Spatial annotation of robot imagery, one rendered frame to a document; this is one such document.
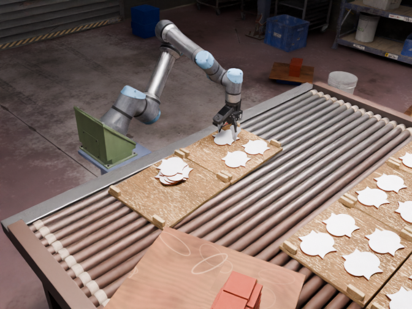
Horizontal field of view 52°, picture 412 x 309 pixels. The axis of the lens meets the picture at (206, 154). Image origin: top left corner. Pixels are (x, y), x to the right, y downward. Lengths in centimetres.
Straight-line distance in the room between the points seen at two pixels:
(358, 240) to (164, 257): 76
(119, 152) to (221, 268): 94
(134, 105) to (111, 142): 22
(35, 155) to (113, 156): 190
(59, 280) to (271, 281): 69
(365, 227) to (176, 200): 77
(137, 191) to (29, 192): 178
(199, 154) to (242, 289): 106
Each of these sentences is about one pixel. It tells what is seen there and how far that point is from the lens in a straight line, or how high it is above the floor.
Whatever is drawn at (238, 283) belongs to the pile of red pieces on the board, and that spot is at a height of 121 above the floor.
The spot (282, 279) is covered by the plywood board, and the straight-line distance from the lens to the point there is 138.
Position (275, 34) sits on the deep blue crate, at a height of 19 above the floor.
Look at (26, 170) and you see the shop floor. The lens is 376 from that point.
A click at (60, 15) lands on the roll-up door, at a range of 673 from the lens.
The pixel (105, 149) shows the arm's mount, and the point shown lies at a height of 98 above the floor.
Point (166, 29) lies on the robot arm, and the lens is 219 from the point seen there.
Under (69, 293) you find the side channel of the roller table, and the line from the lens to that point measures 148.
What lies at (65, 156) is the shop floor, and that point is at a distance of 384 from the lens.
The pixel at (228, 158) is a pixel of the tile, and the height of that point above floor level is 94.
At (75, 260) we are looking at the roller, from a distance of 162.
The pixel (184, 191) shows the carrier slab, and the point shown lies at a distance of 182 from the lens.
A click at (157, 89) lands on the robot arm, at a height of 113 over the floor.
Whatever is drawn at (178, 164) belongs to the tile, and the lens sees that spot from 191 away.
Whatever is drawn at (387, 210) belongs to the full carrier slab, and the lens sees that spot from 192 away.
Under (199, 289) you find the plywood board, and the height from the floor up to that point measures 104.
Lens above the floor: 208
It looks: 34 degrees down
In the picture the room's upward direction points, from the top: 2 degrees clockwise
